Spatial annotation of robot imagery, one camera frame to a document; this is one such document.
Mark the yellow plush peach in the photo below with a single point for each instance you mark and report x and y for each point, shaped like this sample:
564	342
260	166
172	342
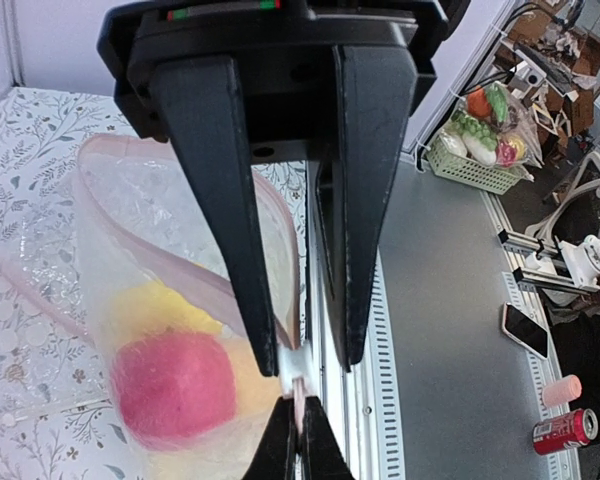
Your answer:
255	394

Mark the red plush tomato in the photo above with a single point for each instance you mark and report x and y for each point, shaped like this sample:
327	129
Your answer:
172	387

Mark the pink dotted zip bag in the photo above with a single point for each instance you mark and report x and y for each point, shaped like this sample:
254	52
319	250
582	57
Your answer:
138	221

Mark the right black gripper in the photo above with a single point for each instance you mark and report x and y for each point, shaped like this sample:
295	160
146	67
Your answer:
284	52

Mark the pink smartphone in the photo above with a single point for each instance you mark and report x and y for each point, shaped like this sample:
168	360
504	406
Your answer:
524	331

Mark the yellow plush lemon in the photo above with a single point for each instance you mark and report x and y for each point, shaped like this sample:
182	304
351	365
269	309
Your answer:
152	309

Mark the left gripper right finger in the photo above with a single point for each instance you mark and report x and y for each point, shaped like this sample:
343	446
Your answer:
321	456

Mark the right aluminium frame post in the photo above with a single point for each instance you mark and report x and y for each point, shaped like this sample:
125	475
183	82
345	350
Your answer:
13	44

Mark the crinkled clear zip bag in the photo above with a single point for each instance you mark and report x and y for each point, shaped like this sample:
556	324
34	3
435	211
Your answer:
47	362

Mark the floral tablecloth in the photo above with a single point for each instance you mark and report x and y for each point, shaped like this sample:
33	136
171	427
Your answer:
41	133

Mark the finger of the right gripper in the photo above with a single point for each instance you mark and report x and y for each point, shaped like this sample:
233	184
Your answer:
201	106
374	86

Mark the pink cup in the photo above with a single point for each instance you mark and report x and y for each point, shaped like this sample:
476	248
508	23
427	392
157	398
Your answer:
565	390

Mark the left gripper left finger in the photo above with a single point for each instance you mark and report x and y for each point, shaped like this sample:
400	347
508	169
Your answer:
275	455

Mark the red soda can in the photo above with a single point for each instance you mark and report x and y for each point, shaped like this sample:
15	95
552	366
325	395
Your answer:
572	430

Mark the green basket of toys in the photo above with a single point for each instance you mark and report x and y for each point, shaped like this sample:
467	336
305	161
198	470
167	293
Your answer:
490	141

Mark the front aluminium rail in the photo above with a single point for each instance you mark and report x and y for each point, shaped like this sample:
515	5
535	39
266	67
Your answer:
441	392

